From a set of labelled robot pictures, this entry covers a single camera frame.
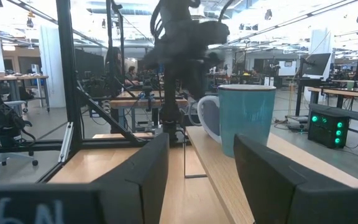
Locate blue ceramic mug white handle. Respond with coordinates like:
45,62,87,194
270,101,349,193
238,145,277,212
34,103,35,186
196,84,277,158

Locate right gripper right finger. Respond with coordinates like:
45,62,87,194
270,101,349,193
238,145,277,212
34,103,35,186
233,133,358,224

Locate monitor on black stand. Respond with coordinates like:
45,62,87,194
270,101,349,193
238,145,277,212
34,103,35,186
294,52,332,118

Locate black computer green lights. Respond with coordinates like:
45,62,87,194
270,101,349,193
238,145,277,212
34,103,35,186
307,104,351,149

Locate wooden table grey legs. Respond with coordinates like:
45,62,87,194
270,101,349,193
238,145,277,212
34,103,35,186
0,73,51,113

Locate person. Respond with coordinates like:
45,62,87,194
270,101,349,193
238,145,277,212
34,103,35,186
125,65,141,86
104,46,141,97

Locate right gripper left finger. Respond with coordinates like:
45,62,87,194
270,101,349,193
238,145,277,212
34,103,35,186
90,132,170,224

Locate wooden shelf black metal legs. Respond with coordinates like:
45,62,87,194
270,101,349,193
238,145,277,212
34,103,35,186
183,126,358,224

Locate black aluminium table frame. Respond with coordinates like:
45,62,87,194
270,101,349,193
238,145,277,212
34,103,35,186
0,0,188,185

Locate wooden workbench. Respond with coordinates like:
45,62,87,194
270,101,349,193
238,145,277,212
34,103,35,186
109,89,189,133

